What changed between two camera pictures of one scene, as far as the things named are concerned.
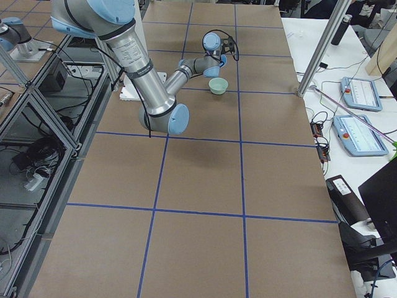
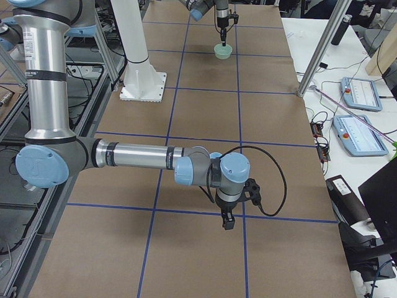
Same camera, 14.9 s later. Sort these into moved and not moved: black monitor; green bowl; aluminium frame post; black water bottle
Moved: green bowl
Not moved: black monitor; black water bottle; aluminium frame post
